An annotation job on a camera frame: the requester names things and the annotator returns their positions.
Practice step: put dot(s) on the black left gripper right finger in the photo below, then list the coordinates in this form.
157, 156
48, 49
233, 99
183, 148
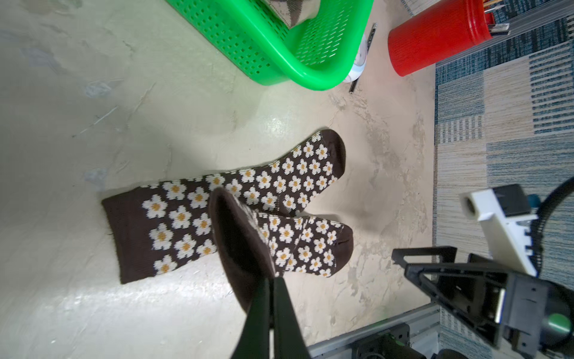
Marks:
288, 340

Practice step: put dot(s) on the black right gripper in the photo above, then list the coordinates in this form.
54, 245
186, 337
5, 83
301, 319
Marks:
537, 315

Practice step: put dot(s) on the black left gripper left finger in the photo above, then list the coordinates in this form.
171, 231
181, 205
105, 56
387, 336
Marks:
254, 341

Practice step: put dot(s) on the brown floral sock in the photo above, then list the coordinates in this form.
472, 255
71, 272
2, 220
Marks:
160, 227
253, 245

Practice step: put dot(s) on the brown argyle sock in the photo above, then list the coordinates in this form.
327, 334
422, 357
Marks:
294, 12

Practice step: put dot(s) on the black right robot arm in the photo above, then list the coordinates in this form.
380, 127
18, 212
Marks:
552, 240

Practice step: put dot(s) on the small white alarm clock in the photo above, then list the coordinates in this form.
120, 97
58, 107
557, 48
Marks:
359, 62

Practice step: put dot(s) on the red pencil cup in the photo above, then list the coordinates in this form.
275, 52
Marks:
447, 28

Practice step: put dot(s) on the green plastic basket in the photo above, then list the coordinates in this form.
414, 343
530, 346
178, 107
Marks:
317, 54

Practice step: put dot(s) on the black pencil on table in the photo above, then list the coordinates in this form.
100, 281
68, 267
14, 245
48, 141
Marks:
369, 40

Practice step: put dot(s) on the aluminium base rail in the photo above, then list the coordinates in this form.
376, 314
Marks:
417, 329

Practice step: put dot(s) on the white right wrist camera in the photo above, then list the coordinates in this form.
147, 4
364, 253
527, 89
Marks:
504, 214

